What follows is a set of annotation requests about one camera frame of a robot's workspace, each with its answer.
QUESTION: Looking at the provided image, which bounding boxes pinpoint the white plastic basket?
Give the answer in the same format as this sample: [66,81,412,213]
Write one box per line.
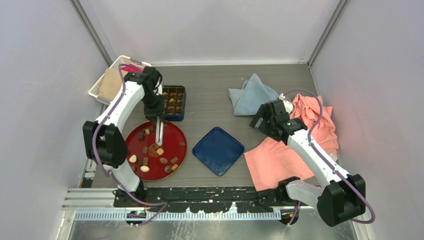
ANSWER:
[88,55,152,105]

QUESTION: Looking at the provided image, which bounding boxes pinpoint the blue tin lid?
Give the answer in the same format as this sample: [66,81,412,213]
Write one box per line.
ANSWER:
[192,127,245,177]

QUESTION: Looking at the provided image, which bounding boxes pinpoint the metal tongs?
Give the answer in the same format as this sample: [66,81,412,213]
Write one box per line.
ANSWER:
[155,117,165,147]

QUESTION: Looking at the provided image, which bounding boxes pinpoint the magenta cloth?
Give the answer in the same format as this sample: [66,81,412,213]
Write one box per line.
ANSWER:
[121,64,143,73]

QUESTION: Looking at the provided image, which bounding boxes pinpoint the caramel cube chocolate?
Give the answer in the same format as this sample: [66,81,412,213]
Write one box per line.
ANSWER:
[171,164,179,172]

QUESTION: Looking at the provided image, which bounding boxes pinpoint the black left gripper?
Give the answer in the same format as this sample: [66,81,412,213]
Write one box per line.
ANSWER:
[141,91,165,125]

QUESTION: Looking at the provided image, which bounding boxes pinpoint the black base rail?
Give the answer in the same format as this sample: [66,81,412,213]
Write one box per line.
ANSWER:
[113,185,299,215]

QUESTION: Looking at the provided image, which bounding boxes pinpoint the tan round chocolate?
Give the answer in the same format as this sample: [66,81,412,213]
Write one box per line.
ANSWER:
[156,148,164,156]

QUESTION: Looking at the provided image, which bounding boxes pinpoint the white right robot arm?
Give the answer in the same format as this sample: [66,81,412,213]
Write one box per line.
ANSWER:
[249,99,367,227]

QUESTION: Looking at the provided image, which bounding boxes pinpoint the light blue denim cloth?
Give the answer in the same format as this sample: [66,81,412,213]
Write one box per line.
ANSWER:
[228,73,279,116]

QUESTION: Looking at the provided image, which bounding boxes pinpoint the blue chocolate tin box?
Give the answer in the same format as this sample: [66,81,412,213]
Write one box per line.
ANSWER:
[162,85,187,122]

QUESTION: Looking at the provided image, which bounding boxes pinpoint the pink cloth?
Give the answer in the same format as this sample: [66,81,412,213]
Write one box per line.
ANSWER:
[244,93,339,192]

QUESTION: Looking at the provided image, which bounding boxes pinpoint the red round tray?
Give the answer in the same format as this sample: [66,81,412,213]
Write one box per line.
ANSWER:
[125,121,188,181]

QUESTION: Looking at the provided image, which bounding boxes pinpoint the white oval chocolate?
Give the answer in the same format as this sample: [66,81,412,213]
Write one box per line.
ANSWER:
[128,154,137,163]
[140,165,150,173]

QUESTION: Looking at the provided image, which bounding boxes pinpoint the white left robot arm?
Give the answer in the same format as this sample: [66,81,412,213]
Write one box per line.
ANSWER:
[82,64,165,207]

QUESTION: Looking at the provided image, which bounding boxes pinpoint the beige cloth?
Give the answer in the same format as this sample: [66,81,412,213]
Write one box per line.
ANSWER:
[98,68,122,103]

